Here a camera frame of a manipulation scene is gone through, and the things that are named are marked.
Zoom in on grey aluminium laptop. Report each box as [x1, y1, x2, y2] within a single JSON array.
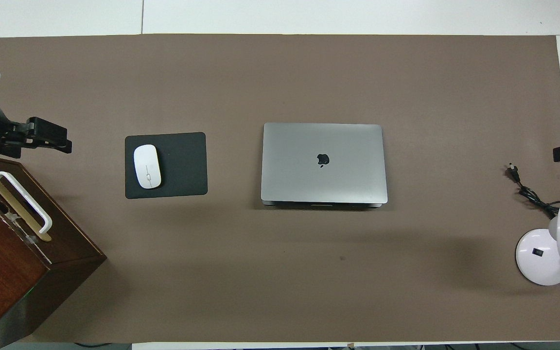
[[261, 122, 388, 210]]

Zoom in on white computer mouse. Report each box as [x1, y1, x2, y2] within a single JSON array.
[[133, 144, 162, 190]]

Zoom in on white desk lamp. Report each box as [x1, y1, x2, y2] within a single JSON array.
[[515, 200, 560, 287]]

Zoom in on black mouse pad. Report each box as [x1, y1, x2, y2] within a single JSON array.
[[124, 132, 209, 199]]

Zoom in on dark brown wooden box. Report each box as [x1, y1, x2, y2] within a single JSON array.
[[0, 153, 107, 349]]

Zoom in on brown table mat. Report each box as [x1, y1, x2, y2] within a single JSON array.
[[0, 34, 560, 344]]

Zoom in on black lamp power cable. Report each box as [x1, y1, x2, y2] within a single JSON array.
[[506, 164, 560, 220]]

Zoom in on white box handle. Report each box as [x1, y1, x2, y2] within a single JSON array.
[[0, 171, 53, 235]]

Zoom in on gold metal handle plate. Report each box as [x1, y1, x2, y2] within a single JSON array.
[[0, 171, 53, 243]]

